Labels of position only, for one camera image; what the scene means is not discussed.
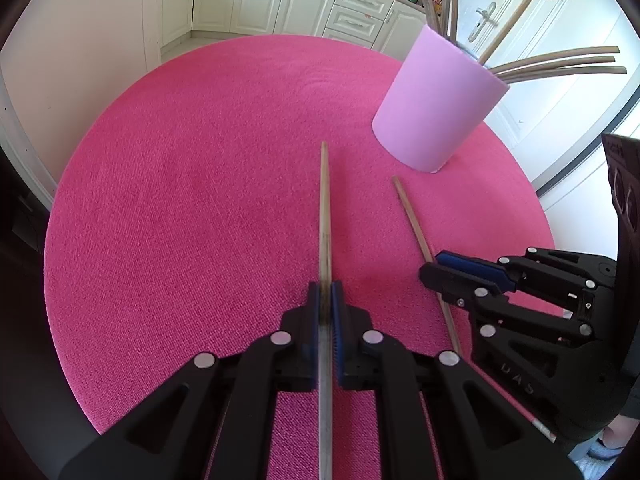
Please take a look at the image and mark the silver door handle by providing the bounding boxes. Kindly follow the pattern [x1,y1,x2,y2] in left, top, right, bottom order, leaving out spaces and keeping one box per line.
[469,2,497,44]

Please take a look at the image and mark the round pink table mat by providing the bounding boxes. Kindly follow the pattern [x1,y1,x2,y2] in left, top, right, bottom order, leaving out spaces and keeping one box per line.
[43,35,557,480]

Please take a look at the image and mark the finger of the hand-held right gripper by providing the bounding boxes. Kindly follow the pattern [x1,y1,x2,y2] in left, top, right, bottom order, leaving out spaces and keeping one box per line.
[435,247,617,292]
[419,262,622,444]

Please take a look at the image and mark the bunch of wooden chopsticks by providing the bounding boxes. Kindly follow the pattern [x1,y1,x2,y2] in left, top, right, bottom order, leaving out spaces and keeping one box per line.
[412,0,629,84]

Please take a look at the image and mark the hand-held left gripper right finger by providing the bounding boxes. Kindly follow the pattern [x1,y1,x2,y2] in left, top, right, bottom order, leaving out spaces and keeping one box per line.
[330,280,583,480]

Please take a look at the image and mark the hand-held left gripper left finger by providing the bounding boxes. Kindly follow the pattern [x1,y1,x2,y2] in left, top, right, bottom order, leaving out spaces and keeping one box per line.
[59,281,322,480]

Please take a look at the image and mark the pink cylindrical cup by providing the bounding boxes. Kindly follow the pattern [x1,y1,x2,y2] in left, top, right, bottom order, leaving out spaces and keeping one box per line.
[372,25,511,174]

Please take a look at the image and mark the white panel door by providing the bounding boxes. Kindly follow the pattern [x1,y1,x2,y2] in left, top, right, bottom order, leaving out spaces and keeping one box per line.
[395,0,640,201]

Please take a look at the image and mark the cream lower kitchen cabinets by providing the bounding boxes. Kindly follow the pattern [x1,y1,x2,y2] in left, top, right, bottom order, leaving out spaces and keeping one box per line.
[160,0,432,54]

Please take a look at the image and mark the white door frame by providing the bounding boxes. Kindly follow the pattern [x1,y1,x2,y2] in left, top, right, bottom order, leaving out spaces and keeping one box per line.
[0,0,166,211]

